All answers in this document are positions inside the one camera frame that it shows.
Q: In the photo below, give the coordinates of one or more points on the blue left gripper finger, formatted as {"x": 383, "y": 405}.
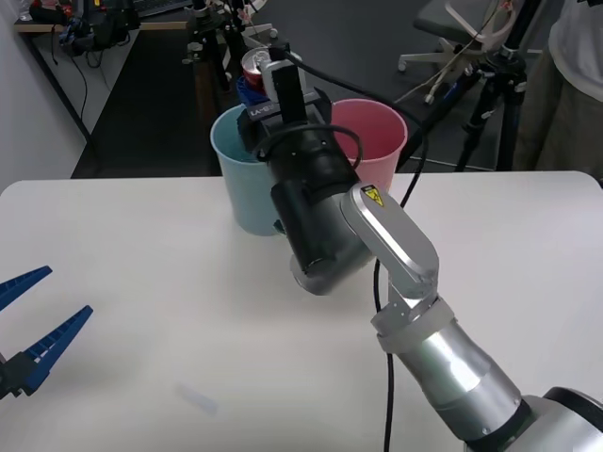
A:
{"x": 21, "y": 285}
{"x": 52, "y": 343}

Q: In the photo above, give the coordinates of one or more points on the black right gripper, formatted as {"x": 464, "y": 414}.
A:
{"x": 261, "y": 117}

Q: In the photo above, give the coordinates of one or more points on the red drink can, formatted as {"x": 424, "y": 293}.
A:
{"x": 254, "y": 68}

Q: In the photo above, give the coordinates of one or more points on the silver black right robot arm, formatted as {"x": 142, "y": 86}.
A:
{"x": 386, "y": 235}

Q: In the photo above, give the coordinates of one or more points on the pale blue plastic bin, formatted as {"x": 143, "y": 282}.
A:
{"x": 240, "y": 188}

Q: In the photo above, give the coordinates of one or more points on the pink plastic bin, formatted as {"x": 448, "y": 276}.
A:
{"x": 377, "y": 136}

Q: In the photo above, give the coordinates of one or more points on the black bag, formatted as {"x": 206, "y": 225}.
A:
{"x": 106, "y": 26}

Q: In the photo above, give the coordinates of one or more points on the grey office chair white base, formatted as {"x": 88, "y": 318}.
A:
{"x": 447, "y": 23}

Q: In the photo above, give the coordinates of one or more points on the wood-edged desk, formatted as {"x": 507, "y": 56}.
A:
{"x": 40, "y": 28}

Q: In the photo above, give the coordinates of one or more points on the large black tripod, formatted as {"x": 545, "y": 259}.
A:
{"x": 506, "y": 70}

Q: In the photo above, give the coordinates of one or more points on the person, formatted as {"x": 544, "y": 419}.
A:
{"x": 565, "y": 94}

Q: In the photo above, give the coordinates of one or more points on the black camera tripod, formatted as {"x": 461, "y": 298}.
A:
{"x": 212, "y": 52}

